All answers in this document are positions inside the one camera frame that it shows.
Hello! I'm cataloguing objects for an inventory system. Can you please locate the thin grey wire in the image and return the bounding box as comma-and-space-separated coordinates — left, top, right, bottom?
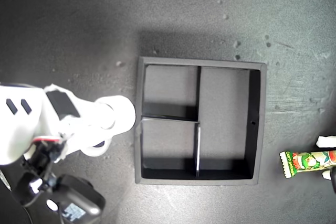
0, 170, 12, 191

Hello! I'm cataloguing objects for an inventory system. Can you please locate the black tray with wells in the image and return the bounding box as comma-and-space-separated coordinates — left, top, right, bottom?
134, 56, 268, 186

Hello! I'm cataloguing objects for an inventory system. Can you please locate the green printed snack bar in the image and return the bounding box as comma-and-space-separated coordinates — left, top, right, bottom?
279, 150, 336, 179

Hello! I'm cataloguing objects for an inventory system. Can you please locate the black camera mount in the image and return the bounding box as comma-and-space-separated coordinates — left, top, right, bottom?
12, 140, 64, 208

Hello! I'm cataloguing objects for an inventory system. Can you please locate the white tape roll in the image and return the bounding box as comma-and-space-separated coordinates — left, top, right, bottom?
80, 137, 112, 158
96, 94, 137, 137

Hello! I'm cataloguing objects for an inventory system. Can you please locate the red gripper servo wire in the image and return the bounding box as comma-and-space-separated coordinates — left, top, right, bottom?
33, 134, 66, 145

